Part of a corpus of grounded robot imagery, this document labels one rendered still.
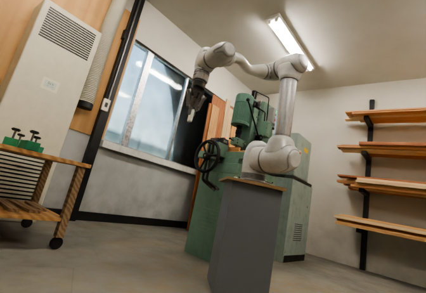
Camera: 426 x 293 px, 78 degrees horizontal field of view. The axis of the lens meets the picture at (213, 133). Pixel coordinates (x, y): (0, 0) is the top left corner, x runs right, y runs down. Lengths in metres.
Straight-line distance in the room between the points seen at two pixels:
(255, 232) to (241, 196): 0.21
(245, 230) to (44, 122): 1.85
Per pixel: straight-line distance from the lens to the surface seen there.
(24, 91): 2.59
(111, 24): 3.20
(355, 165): 4.45
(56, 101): 2.65
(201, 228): 2.36
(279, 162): 1.50
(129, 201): 3.40
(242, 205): 1.55
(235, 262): 1.58
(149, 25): 3.73
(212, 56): 1.41
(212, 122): 4.12
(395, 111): 4.08
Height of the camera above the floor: 0.47
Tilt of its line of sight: 14 degrees up
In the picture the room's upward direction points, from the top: 12 degrees clockwise
